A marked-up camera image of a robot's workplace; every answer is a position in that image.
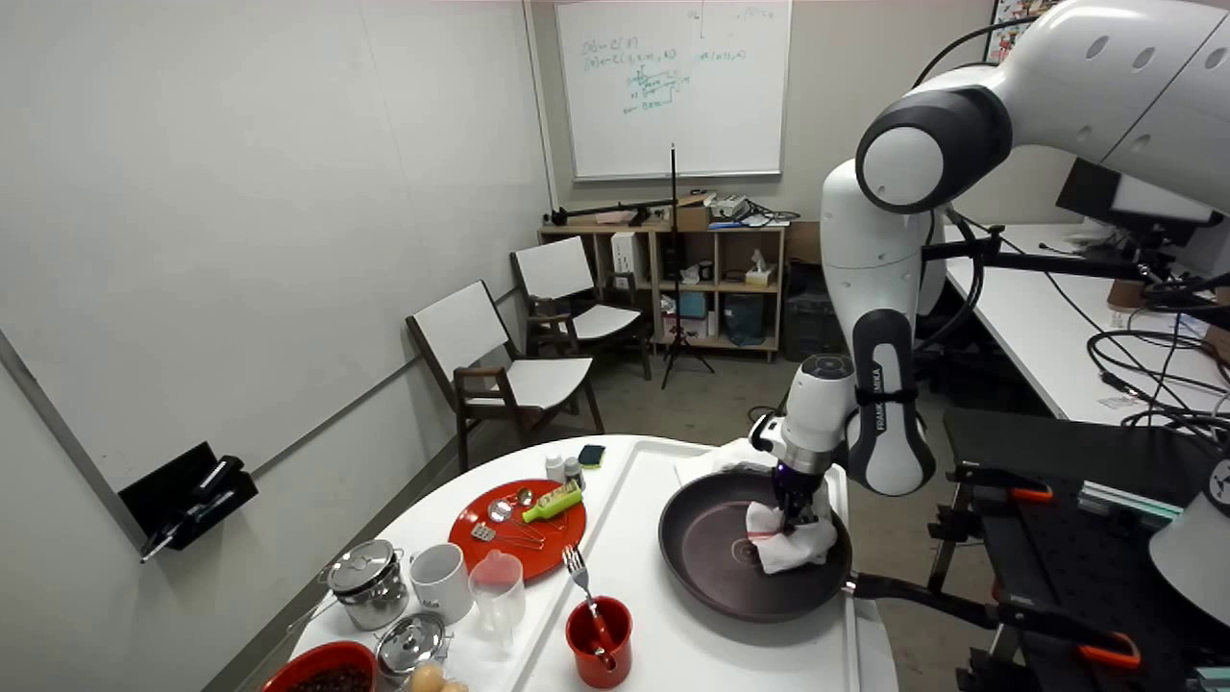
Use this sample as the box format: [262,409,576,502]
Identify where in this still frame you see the black looped cable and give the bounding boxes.
[1082,327,1230,434]

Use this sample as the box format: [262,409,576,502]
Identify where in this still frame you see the long black tube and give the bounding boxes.
[540,196,672,228]

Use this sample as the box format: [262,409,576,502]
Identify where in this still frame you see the small brown box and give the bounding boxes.
[1105,272,1154,314]

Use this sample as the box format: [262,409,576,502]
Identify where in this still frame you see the small cardboard box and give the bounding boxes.
[672,188,717,233]

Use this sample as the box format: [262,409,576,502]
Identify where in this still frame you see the wooden side table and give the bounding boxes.
[536,209,668,311]

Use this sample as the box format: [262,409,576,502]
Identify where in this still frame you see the white desk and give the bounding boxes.
[937,220,1230,432]

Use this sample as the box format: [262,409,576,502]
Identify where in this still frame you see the dark frying pan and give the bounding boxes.
[658,461,1030,638]

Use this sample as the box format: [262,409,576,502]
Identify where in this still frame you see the black tripod stand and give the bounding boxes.
[658,144,717,392]

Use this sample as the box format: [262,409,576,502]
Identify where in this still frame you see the black monitor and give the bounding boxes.
[1051,158,1230,246]

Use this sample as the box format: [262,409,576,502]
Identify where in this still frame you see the orange-handled black clamp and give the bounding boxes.
[980,592,1144,682]
[921,458,1062,607]

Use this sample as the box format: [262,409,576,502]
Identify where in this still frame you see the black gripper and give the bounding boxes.
[773,461,826,537]

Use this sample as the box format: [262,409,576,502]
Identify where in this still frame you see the black marker tray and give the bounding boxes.
[114,437,262,559]

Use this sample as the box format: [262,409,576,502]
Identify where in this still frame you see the black robot table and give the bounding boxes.
[941,409,1230,692]

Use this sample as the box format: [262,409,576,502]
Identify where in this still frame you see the large wall-mounted whiteboard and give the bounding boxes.
[0,0,550,559]

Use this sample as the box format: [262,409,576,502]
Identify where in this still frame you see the red cup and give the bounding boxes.
[562,592,632,692]

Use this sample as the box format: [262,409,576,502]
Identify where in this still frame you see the white ceramic mug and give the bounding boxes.
[406,537,476,627]

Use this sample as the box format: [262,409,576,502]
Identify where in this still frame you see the small steel lidded pot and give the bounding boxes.
[376,607,453,682]

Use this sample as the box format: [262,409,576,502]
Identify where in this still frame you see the white marker pen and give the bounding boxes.
[138,502,222,570]

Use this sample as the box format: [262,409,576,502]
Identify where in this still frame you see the black office chair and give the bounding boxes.
[914,209,995,413]

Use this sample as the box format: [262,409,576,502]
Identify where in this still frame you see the whiteboard with green writing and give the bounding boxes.
[553,0,787,183]

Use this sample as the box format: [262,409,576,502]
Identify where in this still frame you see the red bowl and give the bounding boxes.
[262,638,383,692]

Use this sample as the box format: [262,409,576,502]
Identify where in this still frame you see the silver metal utensil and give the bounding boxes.
[556,545,614,651]

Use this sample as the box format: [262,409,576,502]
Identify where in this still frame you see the black storage bin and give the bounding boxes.
[778,267,858,367]

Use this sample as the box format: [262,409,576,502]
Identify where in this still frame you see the lime green small package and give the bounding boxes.
[517,482,588,527]

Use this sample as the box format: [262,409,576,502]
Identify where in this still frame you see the wooden shelf unit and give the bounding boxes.
[645,223,787,361]

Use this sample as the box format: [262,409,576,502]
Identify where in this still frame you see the white wooden-framed chair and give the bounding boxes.
[511,233,654,381]
[406,281,608,474]

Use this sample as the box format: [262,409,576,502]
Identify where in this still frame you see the steel canister with lid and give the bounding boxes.
[324,533,416,636]

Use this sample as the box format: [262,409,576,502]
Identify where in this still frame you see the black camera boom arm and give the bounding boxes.
[918,233,1230,331]

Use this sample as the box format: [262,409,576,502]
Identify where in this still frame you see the pale green power strip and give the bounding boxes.
[1074,478,1187,527]

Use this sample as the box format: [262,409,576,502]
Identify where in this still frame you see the red round plate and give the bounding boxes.
[444,478,593,587]

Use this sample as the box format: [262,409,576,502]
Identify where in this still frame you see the clear drinking glass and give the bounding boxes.
[467,549,531,661]

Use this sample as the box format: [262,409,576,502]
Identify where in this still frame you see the white plastic tray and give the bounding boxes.
[511,437,866,692]

